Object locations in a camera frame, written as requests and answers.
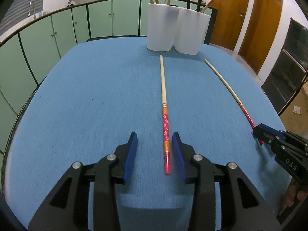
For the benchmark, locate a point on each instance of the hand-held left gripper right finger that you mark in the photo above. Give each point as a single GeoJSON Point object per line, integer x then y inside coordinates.
{"type": "Point", "coordinates": [178, 156]}

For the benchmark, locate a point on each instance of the row of green kitchen cabinets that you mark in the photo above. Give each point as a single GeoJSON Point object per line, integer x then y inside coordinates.
{"type": "Point", "coordinates": [36, 41]}

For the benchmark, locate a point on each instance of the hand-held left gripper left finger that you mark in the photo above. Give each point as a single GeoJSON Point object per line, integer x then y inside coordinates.
{"type": "Point", "coordinates": [130, 156]}

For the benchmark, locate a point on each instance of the narrow wooden door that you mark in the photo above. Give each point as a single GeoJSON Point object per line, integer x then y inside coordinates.
{"type": "Point", "coordinates": [261, 28]}

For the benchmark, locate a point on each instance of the wide wooden door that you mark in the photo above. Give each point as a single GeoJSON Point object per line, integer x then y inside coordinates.
{"type": "Point", "coordinates": [228, 16]}

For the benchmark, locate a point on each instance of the blue tablecloth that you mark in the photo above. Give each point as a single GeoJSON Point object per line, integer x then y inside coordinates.
{"type": "Point", "coordinates": [96, 101]}

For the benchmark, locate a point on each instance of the dark glass-front cabinet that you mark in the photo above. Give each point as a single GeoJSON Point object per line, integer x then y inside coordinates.
{"type": "Point", "coordinates": [286, 77]}

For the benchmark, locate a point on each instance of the grey window blind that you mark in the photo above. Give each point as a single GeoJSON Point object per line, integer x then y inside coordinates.
{"type": "Point", "coordinates": [19, 4]}

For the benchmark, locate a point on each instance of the cardboard box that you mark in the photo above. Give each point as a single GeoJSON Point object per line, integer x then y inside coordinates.
{"type": "Point", "coordinates": [294, 118]}

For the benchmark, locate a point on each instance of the person's right hand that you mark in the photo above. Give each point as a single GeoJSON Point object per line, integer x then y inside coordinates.
{"type": "Point", "coordinates": [288, 197]}

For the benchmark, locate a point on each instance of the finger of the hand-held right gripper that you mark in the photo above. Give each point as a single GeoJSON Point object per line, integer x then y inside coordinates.
{"type": "Point", "coordinates": [272, 130]}
{"type": "Point", "coordinates": [262, 136]}

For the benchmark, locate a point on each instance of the small metal kettle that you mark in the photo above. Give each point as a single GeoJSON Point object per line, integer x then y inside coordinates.
{"type": "Point", "coordinates": [70, 2]}

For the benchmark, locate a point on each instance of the metal faucet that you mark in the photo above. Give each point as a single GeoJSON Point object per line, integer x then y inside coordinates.
{"type": "Point", "coordinates": [31, 7]}

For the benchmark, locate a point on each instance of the white plastic container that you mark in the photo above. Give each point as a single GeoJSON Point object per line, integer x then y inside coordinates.
{"type": "Point", "coordinates": [190, 33]}
{"type": "Point", "coordinates": [158, 28]}

